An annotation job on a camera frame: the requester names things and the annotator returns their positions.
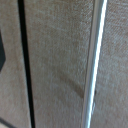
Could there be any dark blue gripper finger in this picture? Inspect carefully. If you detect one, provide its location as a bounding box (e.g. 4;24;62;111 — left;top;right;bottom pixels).
0;29;7;72

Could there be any silver drawer handle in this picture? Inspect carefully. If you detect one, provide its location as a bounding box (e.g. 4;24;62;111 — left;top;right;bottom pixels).
80;0;109;128

